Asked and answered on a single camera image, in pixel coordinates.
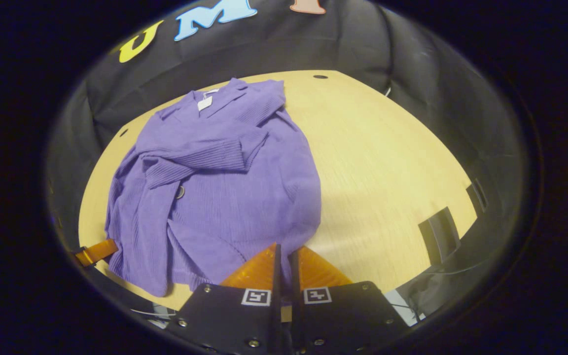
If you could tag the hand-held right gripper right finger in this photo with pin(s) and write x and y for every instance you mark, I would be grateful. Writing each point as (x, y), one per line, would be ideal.
(295, 296)

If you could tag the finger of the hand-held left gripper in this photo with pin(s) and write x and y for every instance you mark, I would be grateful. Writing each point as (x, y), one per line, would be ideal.
(97, 251)

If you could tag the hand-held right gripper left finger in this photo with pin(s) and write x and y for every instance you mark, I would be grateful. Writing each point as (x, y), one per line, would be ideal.
(277, 296)

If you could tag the purple knit cardigan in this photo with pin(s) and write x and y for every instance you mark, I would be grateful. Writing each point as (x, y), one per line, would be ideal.
(225, 207)

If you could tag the black table clamp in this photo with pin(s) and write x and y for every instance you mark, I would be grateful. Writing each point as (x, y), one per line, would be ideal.
(439, 236)

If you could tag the black backdrop cloth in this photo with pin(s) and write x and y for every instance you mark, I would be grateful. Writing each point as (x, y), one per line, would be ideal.
(313, 39)

